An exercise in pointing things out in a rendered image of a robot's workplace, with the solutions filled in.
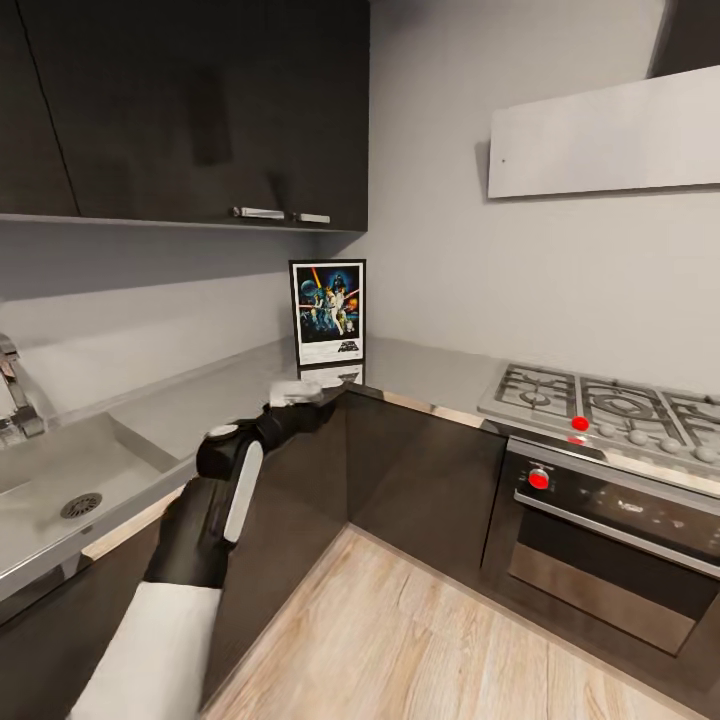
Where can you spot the poster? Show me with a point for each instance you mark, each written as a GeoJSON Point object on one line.
{"type": "Point", "coordinates": [329, 307]}

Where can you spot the range hood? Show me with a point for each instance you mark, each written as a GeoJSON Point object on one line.
{"type": "Point", "coordinates": [661, 131]}

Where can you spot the burner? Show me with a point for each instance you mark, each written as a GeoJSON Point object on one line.
{"type": "Point", "coordinates": [672, 425]}

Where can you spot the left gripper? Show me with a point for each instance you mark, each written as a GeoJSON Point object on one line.
{"type": "Point", "coordinates": [299, 418]}

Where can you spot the oven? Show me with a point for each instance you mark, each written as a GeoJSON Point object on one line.
{"type": "Point", "coordinates": [632, 561]}

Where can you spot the cabinet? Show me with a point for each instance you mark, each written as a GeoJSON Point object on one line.
{"type": "Point", "coordinates": [33, 181]}
{"type": "Point", "coordinates": [241, 114]}

